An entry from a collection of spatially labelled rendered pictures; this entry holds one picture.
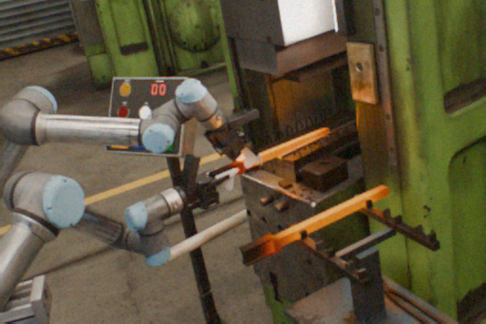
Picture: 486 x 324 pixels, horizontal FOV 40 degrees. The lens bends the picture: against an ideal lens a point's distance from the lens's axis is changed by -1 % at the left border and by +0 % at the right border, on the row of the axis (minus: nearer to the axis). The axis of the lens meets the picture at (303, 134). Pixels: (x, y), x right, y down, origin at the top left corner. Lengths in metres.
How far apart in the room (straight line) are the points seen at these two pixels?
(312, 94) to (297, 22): 0.55
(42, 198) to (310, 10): 0.90
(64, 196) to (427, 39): 0.98
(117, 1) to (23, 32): 3.22
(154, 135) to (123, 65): 5.06
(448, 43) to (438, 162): 0.34
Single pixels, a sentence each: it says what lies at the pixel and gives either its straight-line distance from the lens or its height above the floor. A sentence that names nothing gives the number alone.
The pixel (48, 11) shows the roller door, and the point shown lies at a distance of 9.79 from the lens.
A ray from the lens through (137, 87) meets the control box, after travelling 2.50.
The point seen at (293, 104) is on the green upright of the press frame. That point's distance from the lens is 2.36.
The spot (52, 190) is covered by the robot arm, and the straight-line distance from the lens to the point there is 1.60.
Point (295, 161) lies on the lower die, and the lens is 2.06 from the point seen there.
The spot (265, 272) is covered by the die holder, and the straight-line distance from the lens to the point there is 2.38.
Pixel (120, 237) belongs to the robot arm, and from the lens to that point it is 1.98.
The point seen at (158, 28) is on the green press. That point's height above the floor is 0.55.
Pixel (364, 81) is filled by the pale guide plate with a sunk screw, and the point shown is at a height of 1.25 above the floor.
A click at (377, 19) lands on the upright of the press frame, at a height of 1.42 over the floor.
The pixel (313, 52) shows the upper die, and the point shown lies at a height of 1.30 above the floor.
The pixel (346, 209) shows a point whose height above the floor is 0.99.
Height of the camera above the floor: 1.83
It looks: 22 degrees down
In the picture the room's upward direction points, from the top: 9 degrees counter-clockwise
